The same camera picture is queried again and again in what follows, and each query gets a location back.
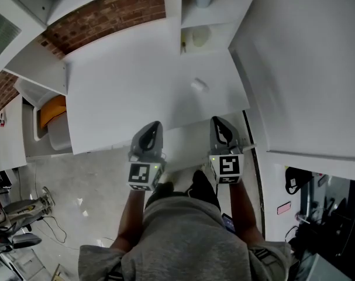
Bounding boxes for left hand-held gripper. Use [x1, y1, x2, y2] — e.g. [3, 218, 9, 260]
[127, 121, 168, 192]

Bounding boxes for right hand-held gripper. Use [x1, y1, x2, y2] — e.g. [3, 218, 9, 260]
[208, 115, 246, 185]

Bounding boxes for small white cylindrical item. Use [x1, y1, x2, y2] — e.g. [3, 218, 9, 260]
[190, 77, 209, 93]

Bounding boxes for person's right forearm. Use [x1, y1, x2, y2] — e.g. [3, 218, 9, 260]
[228, 181, 266, 249]

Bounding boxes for person's left forearm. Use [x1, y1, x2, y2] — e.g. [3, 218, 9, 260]
[110, 182, 151, 253]

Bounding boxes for white desk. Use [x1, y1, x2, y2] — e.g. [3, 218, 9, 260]
[65, 16, 251, 156]

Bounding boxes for person's black shorts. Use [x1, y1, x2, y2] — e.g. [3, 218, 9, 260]
[144, 170, 222, 215]

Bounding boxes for black pouch with label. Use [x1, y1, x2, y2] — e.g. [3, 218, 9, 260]
[284, 166, 313, 196]

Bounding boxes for dark phone in pocket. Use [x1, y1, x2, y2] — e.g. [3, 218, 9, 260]
[221, 213, 237, 234]

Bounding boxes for white waste bin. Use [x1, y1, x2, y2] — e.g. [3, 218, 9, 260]
[20, 100, 73, 152]

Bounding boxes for pink phone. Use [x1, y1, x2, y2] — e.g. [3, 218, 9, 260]
[277, 201, 292, 215]

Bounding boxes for large white cabinet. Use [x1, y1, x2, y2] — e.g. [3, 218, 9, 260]
[228, 0, 355, 183]

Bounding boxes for orange bag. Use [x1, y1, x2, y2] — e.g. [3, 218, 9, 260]
[38, 94, 68, 130]

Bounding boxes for person's grey shirt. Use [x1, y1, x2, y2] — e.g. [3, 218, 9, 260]
[77, 196, 292, 281]

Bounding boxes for white storage box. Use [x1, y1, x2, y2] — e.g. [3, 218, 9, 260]
[13, 77, 63, 107]

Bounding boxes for white shelf unit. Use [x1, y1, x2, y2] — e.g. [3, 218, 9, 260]
[161, 0, 263, 57]

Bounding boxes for grey floor machine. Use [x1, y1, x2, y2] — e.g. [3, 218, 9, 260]
[0, 186, 57, 245]

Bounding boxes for black padded seat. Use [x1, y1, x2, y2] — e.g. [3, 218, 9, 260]
[11, 232, 43, 250]

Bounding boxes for grey vent grille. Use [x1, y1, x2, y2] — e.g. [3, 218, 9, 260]
[0, 6, 23, 60]

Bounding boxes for thin floor cable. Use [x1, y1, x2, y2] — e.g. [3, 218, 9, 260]
[33, 214, 68, 244]

